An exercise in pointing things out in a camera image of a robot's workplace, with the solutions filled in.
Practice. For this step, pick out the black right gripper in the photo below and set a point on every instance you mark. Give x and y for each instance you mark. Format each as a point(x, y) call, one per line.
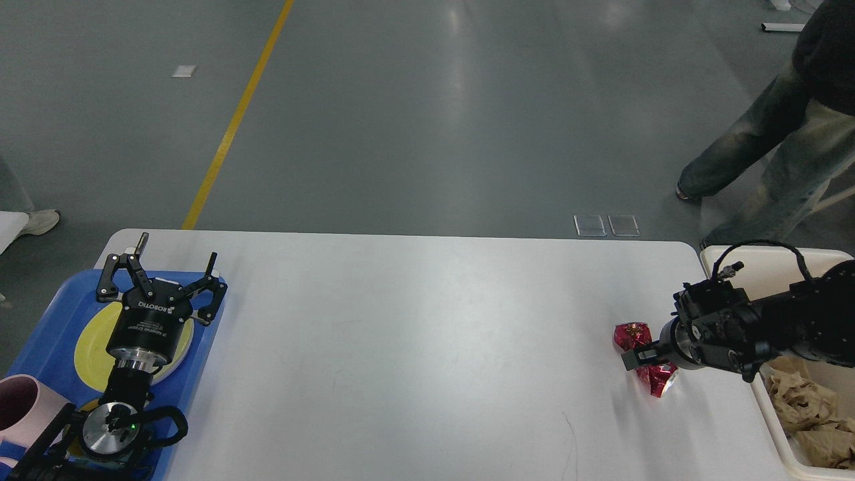
point(678, 344)

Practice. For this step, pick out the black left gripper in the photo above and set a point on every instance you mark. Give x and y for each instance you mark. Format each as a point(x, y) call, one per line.
point(150, 327)

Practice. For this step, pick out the red foil wrapper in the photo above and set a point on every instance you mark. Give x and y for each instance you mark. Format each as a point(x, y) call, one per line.
point(657, 377)

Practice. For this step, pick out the yellow plastic plate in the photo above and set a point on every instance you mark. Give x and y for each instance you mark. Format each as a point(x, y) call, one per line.
point(91, 361)

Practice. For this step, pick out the beige napkin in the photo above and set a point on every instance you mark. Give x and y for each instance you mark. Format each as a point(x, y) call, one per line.
point(800, 402)
point(829, 445)

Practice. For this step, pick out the pink ribbed mug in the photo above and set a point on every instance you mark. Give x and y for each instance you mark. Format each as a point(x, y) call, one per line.
point(27, 408)

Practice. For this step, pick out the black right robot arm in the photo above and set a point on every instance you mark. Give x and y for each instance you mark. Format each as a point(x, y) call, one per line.
point(716, 324)

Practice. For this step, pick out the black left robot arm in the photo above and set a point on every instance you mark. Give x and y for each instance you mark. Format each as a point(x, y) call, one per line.
point(122, 437)

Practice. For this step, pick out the white shoe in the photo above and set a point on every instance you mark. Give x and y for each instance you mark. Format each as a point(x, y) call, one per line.
point(39, 222)

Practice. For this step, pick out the floor outlet plates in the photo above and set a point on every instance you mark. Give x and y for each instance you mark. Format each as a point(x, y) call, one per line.
point(598, 226)

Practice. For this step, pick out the cream plastic bin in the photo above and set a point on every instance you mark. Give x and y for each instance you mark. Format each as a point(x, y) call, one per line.
point(753, 443)

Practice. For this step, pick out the person in faded jeans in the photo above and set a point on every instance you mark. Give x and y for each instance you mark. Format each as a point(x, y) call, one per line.
point(803, 118)

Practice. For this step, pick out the white desk frame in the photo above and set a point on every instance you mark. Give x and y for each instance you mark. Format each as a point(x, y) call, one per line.
point(770, 27)

